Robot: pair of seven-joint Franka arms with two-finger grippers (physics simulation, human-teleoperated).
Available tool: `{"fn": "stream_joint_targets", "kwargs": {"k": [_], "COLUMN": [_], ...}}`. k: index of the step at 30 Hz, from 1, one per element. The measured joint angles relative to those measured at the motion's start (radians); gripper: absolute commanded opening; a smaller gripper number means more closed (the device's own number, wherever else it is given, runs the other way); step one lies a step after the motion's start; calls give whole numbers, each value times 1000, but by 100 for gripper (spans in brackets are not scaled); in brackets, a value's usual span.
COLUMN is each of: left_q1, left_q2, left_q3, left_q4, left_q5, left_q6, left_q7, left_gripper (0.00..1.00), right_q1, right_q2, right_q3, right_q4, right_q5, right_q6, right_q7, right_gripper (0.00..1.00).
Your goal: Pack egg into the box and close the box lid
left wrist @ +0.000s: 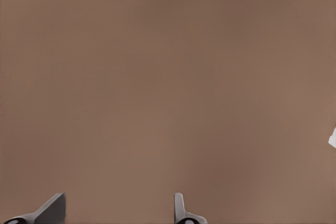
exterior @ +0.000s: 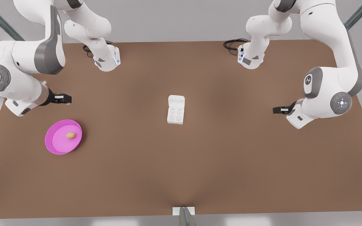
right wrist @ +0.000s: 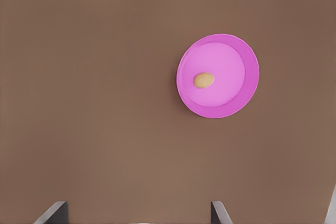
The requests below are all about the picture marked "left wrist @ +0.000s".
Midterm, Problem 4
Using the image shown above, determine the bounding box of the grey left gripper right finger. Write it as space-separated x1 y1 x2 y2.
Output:
173 192 208 224

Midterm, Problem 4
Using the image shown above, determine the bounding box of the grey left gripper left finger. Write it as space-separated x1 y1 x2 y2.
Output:
1 192 66 224

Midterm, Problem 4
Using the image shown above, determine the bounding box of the white egg box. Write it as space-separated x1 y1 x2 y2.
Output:
328 126 336 148

